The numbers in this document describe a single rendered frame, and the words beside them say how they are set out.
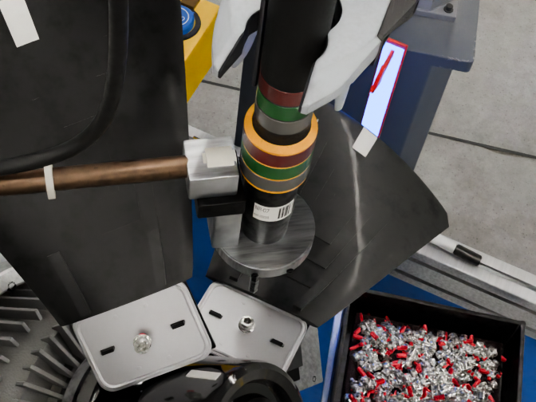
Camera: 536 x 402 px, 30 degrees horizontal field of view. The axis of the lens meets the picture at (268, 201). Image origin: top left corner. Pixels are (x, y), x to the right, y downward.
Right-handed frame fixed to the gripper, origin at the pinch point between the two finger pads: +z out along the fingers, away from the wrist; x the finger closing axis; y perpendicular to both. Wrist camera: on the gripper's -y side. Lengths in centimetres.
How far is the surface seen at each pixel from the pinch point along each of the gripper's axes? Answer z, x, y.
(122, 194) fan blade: -1.6, 10.0, 21.5
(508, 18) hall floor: -171, -8, 154
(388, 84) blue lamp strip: -37, -1, 42
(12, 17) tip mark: -5.8, 20.4, 13.0
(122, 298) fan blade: 3.0, 7.6, 27.2
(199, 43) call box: -38, 21, 48
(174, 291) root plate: 0.9, 4.5, 27.1
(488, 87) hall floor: -146, -11, 154
